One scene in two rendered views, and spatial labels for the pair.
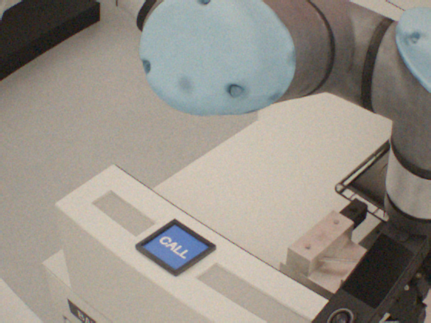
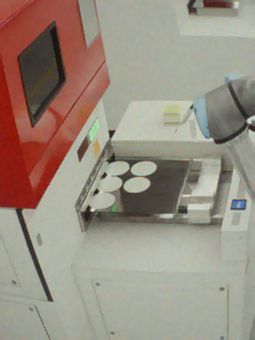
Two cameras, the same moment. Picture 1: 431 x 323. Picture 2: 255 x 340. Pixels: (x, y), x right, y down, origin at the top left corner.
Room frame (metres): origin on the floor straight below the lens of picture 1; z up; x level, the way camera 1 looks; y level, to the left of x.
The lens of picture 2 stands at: (1.68, 1.46, 2.26)
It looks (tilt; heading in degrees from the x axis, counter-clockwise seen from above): 32 degrees down; 247
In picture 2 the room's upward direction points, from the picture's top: 10 degrees counter-clockwise
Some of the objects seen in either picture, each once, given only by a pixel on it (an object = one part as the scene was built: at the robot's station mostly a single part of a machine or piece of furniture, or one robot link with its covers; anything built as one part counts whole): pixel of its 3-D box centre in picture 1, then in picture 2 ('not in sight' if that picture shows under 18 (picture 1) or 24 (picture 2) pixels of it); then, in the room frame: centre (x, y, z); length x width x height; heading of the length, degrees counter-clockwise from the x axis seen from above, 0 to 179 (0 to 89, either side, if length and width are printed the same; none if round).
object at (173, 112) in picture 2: not in sight; (173, 114); (0.55, -0.60, 1.00); 0.07 x 0.07 x 0.07; 49
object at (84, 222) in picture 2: not in sight; (97, 187); (0.97, -0.49, 0.89); 0.44 x 0.02 x 0.10; 47
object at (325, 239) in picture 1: (321, 242); (199, 209); (0.76, -0.11, 0.89); 0.08 x 0.03 x 0.03; 137
